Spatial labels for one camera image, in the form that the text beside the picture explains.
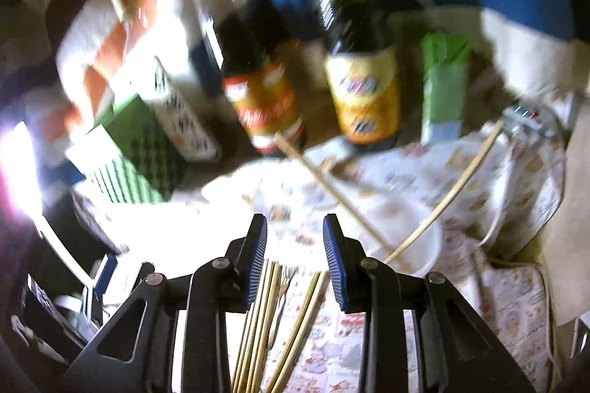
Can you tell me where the dark bottle with yellow label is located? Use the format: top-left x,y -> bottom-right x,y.
292,0 -> 402,151

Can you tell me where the dark bottle with red label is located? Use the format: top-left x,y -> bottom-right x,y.
175,0 -> 309,156

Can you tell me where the wooden chopstick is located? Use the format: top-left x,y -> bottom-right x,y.
383,121 -> 505,265
274,132 -> 395,248

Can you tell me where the grey charger with lights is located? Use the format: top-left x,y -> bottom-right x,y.
502,104 -> 554,140

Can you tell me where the bear printed white cloth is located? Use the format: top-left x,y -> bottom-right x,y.
203,121 -> 568,265

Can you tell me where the metal fork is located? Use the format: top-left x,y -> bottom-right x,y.
275,265 -> 299,329

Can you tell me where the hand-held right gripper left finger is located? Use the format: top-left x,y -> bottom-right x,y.
60,213 -> 269,393

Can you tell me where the white bowl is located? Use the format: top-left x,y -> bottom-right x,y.
369,213 -> 444,278

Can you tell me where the strawberry printed pink cloth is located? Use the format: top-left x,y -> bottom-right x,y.
226,190 -> 551,393

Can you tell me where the green carton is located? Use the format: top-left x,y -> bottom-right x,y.
419,31 -> 471,145

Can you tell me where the orange striped white cloth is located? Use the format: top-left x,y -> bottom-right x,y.
55,0 -> 259,135

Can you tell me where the blue white small box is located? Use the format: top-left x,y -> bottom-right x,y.
92,255 -> 121,320

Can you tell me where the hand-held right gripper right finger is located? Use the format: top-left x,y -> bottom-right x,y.
323,213 -> 538,393

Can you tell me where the brown cardboard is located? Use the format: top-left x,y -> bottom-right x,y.
537,130 -> 590,329

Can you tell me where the pile of wooden chopsticks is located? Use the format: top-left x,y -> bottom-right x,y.
230,259 -> 330,393

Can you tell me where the clear bottle with white label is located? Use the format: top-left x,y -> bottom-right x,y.
113,0 -> 222,161

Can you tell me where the green black checkered board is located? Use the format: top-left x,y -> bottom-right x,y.
65,93 -> 194,204

